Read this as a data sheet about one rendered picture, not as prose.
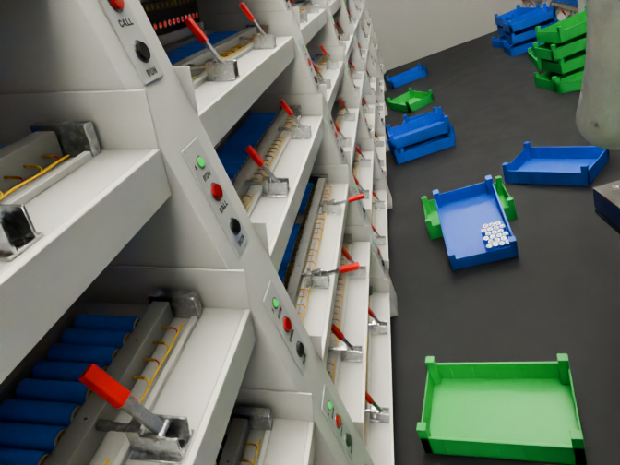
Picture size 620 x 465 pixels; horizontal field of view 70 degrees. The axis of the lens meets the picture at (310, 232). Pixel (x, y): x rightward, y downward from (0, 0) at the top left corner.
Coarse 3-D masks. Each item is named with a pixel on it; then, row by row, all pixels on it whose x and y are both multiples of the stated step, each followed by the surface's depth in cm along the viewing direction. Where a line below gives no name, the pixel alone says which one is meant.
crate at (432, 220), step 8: (496, 176) 167; (496, 184) 167; (496, 192) 170; (504, 192) 166; (424, 200) 174; (432, 200) 176; (504, 200) 165; (512, 200) 150; (424, 208) 173; (432, 208) 177; (504, 208) 152; (512, 208) 152; (432, 216) 175; (512, 216) 153; (432, 224) 159; (432, 232) 161; (440, 232) 160
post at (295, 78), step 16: (208, 0) 96; (224, 0) 96; (240, 0) 95; (256, 0) 95; (272, 0) 95; (288, 0) 102; (304, 64) 101; (288, 80) 103; (304, 80) 102; (320, 144) 110; (336, 144) 112; (320, 160) 112; (336, 160) 111; (352, 176) 122; (352, 192) 117; (352, 208) 118; (352, 224) 120; (368, 224) 127
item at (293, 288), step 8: (320, 184) 109; (320, 192) 105; (312, 200) 101; (320, 200) 103; (328, 200) 104; (312, 208) 98; (312, 216) 95; (312, 224) 92; (304, 232) 89; (312, 232) 90; (304, 240) 87; (320, 240) 89; (304, 248) 84; (296, 256) 82; (304, 256) 82; (296, 264) 80; (304, 264) 81; (296, 272) 78; (296, 280) 76; (288, 288) 74; (296, 288) 74; (296, 296) 73; (296, 304) 72; (304, 312) 71
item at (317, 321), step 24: (312, 168) 113; (336, 168) 112; (336, 192) 110; (336, 216) 99; (336, 240) 91; (312, 264) 84; (336, 264) 83; (312, 288) 77; (336, 288) 83; (312, 312) 72; (312, 336) 61
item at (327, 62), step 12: (312, 48) 164; (324, 48) 164; (336, 48) 163; (312, 60) 158; (324, 60) 161; (336, 60) 165; (324, 72) 148; (336, 72) 147; (324, 84) 111; (336, 84) 138; (324, 96) 113
